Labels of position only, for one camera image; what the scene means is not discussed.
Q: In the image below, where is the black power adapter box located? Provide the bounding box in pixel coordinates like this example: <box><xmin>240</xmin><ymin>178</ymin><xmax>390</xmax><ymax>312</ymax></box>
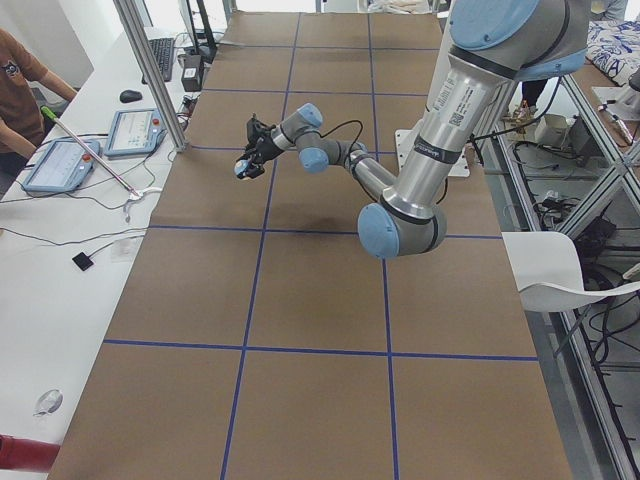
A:
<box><xmin>181</xmin><ymin>55</ymin><xmax>204</xmax><ymax>92</ymax></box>

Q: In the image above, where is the black keyboard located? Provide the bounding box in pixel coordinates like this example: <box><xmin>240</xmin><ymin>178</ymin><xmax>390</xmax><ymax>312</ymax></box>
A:
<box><xmin>148</xmin><ymin>37</ymin><xmax>175</xmax><ymax>82</ymax></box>

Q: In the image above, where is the white plastic chair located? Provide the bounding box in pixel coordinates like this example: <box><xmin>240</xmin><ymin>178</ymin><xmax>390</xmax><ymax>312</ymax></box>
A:
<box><xmin>502</xmin><ymin>231</ymin><xmax>639</xmax><ymax>312</ymax></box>

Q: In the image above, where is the blue desk bell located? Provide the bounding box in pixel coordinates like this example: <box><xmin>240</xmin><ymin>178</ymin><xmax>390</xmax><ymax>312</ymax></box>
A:
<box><xmin>234</xmin><ymin>159</ymin><xmax>250</xmax><ymax>179</ymax></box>

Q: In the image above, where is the red fire extinguisher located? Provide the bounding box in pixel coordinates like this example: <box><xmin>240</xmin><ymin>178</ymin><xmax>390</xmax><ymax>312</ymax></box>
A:
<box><xmin>0</xmin><ymin>435</ymin><xmax>61</xmax><ymax>473</ymax></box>

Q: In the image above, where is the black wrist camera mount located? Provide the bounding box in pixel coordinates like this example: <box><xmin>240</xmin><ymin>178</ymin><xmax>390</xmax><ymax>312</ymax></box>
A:
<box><xmin>246</xmin><ymin>114</ymin><xmax>274</xmax><ymax>148</ymax></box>

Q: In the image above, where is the person in brown shirt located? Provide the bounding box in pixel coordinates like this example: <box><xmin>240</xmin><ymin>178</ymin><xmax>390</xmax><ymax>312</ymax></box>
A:
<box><xmin>1</xmin><ymin>29</ymin><xmax>77</xmax><ymax>177</ymax></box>

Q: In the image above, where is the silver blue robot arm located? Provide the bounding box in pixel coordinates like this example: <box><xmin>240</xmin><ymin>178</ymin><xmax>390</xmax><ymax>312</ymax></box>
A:
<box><xmin>234</xmin><ymin>0</ymin><xmax>590</xmax><ymax>259</ymax></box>

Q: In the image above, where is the black computer mouse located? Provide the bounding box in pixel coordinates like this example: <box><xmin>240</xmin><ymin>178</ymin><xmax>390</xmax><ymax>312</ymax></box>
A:
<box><xmin>119</xmin><ymin>89</ymin><xmax>143</xmax><ymax>104</ymax></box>

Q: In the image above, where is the blue teach pendant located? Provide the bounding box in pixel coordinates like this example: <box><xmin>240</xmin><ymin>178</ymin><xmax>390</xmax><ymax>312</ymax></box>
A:
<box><xmin>22</xmin><ymin>140</ymin><xmax>94</xmax><ymax>193</ymax></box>
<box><xmin>104</xmin><ymin>109</ymin><xmax>166</xmax><ymax>158</ymax></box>

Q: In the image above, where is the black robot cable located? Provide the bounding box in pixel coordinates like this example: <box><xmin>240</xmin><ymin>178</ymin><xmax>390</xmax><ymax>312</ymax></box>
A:
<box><xmin>319</xmin><ymin>118</ymin><xmax>365</xmax><ymax>147</ymax></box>

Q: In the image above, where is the blue teach pendant near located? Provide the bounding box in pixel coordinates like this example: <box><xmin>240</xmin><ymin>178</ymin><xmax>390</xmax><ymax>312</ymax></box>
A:
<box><xmin>22</xmin><ymin>140</ymin><xmax>94</xmax><ymax>193</ymax></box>

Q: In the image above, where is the small black square pad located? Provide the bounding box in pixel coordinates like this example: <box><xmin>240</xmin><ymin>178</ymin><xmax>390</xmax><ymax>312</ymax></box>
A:
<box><xmin>72</xmin><ymin>252</ymin><xmax>94</xmax><ymax>271</ymax></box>

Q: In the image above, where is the blue teach pendant far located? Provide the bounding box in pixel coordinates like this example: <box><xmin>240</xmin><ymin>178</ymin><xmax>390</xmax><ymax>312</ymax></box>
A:
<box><xmin>104</xmin><ymin>109</ymin><xmax>166</xmax><ymax>158</ymax></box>

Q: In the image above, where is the long grabber stick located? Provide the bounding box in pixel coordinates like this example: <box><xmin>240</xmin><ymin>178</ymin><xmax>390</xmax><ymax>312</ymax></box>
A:
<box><xmin>40</xmin><ymin>106</ymin><xmax>162</xmax><ymax>223</ymax></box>

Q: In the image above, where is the aluminium frame post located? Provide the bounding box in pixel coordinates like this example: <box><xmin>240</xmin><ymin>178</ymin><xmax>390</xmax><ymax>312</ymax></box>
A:
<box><xmin>113</xmin><ymin>0</ymin><xmax>187</xmax><ymax>152</ymax></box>

